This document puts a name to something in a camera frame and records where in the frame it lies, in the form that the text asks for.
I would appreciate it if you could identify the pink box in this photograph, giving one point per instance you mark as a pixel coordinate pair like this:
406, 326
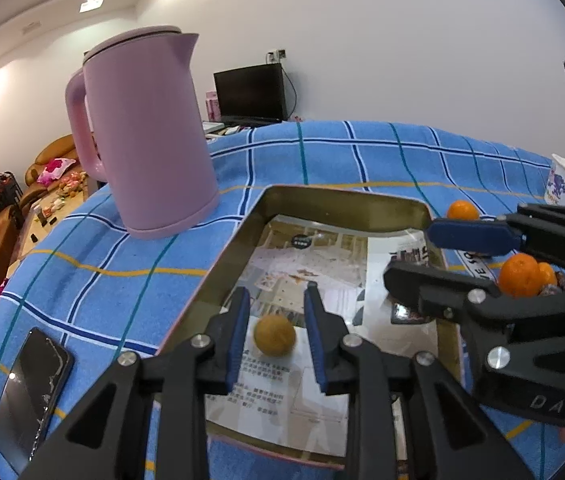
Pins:
211, 106

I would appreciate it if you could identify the white books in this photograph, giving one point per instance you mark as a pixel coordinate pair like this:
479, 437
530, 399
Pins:
220, 127

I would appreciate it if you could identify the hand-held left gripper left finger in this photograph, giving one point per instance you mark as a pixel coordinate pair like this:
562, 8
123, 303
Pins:
238, 332

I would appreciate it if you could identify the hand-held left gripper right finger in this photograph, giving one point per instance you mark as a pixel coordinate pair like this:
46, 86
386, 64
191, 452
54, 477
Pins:
315, 342

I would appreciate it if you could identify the black monitor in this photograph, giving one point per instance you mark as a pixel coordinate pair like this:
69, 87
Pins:
250, 92

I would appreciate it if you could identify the blue checked blanket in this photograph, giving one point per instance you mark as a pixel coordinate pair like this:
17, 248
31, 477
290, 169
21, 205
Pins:
387, 160

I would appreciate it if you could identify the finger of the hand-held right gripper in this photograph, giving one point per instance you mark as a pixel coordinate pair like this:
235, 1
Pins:
427, 287
467, 236

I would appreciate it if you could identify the pink electric kettle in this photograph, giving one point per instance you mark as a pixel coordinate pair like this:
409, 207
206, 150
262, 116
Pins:
152, 135

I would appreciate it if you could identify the newspaper sheet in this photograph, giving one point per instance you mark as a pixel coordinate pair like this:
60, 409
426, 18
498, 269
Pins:
312, 270

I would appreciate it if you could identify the brownish orange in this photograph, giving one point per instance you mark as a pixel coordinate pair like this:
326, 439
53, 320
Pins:
275, 336

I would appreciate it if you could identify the ceiling light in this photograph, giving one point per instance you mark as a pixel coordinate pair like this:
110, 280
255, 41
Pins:
91, 5

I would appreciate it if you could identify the wall socket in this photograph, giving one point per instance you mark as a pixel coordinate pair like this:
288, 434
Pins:
276, 54

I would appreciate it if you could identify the coffee table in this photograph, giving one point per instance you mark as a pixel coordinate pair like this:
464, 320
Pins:
50, 220

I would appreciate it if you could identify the metal tray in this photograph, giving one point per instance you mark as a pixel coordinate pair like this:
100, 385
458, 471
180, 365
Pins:
342, 200

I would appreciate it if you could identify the black smartphone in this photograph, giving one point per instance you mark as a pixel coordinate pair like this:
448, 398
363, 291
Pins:
32, 395

